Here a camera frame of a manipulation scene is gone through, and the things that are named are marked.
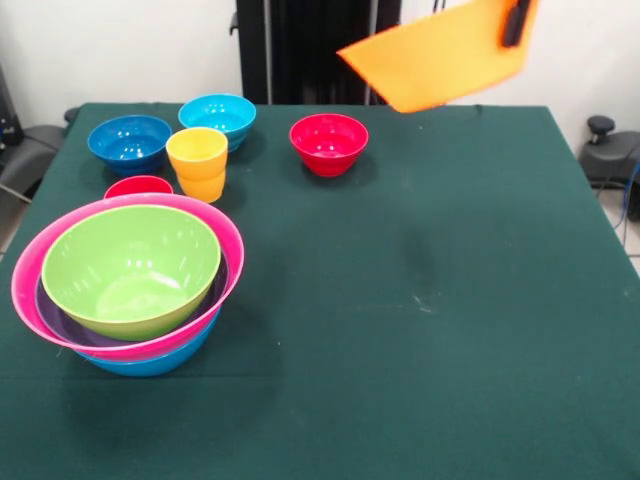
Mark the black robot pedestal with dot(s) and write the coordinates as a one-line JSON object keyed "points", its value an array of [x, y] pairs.
{"points": [[310, 50]]}

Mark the large pink bowl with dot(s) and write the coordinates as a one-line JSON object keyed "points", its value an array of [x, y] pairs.
{"points": [[25, 290]]}

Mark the purple bowl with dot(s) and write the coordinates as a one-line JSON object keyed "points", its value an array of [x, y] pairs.
{"points": [[55, 320]]}

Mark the yellow cup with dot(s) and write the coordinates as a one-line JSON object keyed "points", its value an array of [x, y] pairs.
{"points": [[197, 165]]}

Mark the green bowl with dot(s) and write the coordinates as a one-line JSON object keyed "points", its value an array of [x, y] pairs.
{"points": [[130, 270]]}

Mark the small red bowl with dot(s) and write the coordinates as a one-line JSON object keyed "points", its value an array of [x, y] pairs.
{"points": [[327, 140]]}

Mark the small light blue bowl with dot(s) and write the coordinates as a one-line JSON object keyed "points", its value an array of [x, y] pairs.
{"points": [[217, 112]]}

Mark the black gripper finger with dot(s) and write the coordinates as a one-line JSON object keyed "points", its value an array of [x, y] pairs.
{"points": [[515, 25]]}

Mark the black table clamp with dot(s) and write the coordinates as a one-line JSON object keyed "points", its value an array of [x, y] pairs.
{"points": [[70, 115]]}

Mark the large light blue bowl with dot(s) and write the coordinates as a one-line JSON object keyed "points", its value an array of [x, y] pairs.
{"points": [[150, 367]]}

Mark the black chair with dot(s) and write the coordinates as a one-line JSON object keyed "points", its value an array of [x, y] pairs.
{"points": [[30, 150]]}

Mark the dark green tablecloth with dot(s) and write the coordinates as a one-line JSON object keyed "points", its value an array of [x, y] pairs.
{"points": [[450, 400]]}

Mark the large orange bowl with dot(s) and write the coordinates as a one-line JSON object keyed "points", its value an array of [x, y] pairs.
{"points": [[440, 60]]}

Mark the red cup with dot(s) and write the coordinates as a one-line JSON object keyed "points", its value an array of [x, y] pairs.
{"points": [[137, 186]]}

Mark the black knobbed device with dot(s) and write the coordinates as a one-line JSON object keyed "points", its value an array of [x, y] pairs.
{"points": [[607, 155]]}

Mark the small dark blue bowl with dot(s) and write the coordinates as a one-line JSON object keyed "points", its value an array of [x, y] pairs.
{"points": [[127, 142]]}

